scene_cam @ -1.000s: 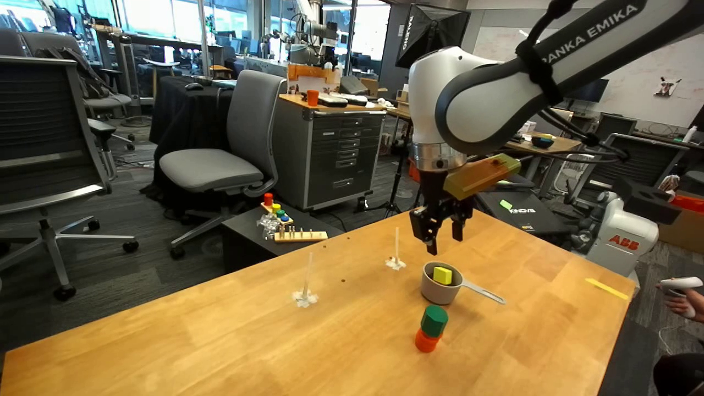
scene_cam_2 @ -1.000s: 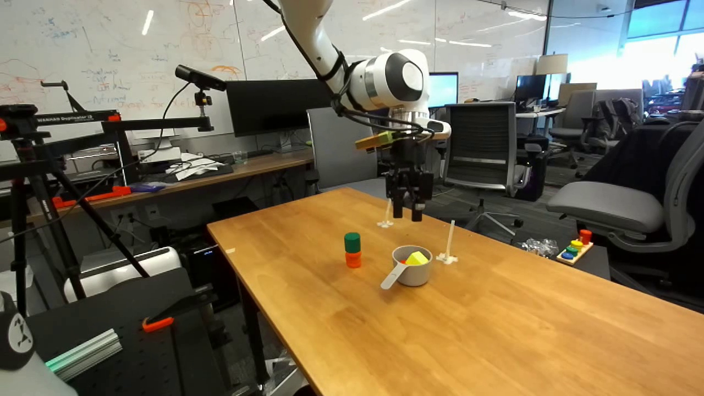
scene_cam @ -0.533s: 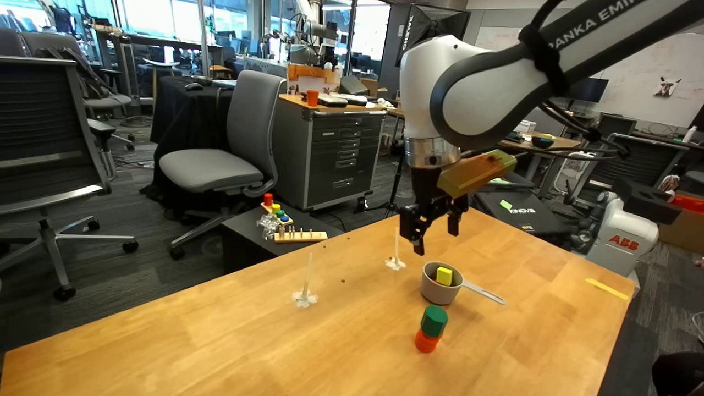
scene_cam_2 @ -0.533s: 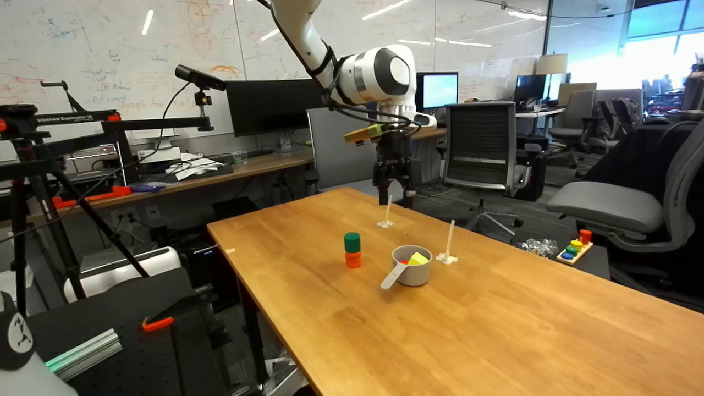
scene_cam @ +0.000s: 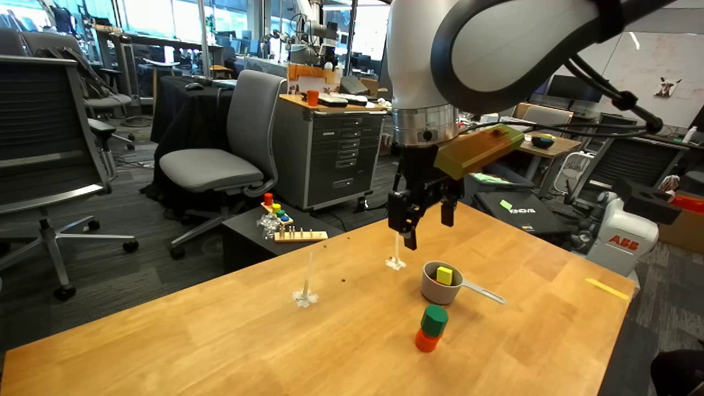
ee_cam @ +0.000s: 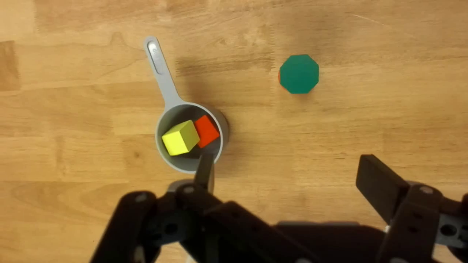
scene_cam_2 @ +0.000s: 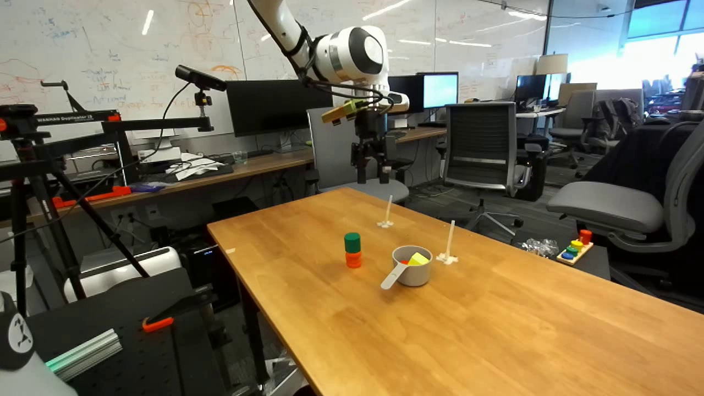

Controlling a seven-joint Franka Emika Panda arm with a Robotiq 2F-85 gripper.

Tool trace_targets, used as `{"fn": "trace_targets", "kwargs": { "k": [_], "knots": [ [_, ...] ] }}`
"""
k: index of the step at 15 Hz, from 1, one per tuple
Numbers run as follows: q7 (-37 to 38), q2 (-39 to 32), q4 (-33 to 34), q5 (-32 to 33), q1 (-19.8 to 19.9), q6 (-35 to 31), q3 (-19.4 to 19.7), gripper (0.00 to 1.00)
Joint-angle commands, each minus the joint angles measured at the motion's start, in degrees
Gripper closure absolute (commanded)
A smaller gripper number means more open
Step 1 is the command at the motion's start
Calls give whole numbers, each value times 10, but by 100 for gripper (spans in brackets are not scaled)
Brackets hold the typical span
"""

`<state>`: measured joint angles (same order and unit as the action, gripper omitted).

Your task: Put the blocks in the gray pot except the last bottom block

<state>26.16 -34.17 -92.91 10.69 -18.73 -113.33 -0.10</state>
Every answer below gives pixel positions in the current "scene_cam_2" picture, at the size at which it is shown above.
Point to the yellow block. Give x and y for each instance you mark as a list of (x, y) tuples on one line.
[(419, 258)]

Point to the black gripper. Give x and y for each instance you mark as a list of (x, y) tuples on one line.
[(372, 139)]

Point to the white papers pile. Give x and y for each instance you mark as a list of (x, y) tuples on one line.
[(188, 167)]

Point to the white rounded tube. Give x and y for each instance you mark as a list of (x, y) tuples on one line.
[(124, 270)]

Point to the orange block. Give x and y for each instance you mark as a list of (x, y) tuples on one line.
[(352, 259)]

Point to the colourful wooden stacking toy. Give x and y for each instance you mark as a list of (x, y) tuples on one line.
[(574, 251)]

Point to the large black monitor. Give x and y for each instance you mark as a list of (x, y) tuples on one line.
[(267, 107)]

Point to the dark screen monitor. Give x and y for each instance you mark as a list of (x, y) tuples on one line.
[(409, 86)]

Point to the small distant monitor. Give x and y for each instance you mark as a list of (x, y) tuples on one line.
[(529, 89)]

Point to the beige office chair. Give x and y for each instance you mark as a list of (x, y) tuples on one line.
[(574, 111)]

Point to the black cap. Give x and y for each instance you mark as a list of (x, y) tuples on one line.
[(14, 333)]

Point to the red block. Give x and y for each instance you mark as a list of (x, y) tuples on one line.
[(403, 259)]

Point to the green block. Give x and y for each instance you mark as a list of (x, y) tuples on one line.
[(352, 243)]

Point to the black camera on tripod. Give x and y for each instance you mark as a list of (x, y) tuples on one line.
[(199, 74)]

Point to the low black side table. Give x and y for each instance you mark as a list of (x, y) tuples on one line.
[(598, 259)]

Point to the pale green tube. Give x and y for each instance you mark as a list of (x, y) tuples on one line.
[(85, 353)]

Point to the black tripod with orange knobs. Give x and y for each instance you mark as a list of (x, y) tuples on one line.
[(73, 118)]

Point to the black equipment case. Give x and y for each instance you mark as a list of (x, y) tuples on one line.
[(146, 359)]

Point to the long wooden wall desk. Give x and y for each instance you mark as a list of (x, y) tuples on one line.
[(255, 165)]

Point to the white peg stand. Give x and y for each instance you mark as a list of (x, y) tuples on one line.
[(448, 258), (385, 222)]

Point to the orange green wrist camera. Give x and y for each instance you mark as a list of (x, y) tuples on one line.
[(344, 111)]

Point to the gray office chair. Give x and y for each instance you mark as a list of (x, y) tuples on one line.
[(608, 205)]

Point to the crumpled clear plastic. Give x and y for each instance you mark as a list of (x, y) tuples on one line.
[(539, 247)]

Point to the red bar clamp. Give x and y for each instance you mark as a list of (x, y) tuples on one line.
[(95, 196)]

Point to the lit white screen monitor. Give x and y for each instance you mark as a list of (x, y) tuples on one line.
[(440, 90)]

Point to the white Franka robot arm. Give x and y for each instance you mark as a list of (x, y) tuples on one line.
[(352, 55)]

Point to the black mesh office chair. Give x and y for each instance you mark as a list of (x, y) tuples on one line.
[(481, 143)]

